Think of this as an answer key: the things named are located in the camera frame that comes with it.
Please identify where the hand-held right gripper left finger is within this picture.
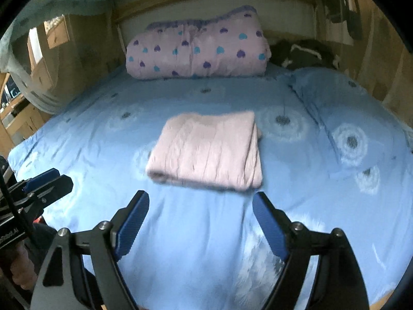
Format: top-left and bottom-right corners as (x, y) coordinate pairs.
(30, 190), (150, 310)

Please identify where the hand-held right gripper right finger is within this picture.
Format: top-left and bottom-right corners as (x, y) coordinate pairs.
(252, 191), (370, 310)

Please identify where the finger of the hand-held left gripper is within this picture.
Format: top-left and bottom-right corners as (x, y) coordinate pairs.
(24, 168), (61, 192)
(31, 174), (74, 208)

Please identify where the pink garment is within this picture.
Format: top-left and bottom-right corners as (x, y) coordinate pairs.
(145, 110), (263, 192)

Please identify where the person's left hand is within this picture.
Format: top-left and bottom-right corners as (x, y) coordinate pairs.
(0, 244), (38, 290)

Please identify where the blue dandelion print bedsheet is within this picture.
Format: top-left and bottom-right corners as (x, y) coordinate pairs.
(6, 61), (413, 310)

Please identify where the teal bed curtain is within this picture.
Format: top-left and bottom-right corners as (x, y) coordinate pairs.
(0, 0), (117, 114)

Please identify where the wooden cabinet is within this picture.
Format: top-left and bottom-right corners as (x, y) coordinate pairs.
(0, 16), (73, 149)

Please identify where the blue dandelion print pillow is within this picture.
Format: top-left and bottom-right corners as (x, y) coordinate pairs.
(289, 68), (411, 181)

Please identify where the dark white-trimmed cloth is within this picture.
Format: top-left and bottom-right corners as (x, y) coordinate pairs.
(269, 39), (341, 70)

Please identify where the pink heart print quilt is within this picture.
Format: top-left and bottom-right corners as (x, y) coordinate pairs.
(125, 5), (272, 80)

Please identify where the dark hanging bag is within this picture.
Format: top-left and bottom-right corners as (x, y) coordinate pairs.
(323, 0), (363, 39)

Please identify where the wooden bed headboard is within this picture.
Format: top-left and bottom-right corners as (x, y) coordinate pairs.
(111, 0), (318, 39)

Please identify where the black cable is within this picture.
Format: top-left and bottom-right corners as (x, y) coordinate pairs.
(0, 168), (37, 244)

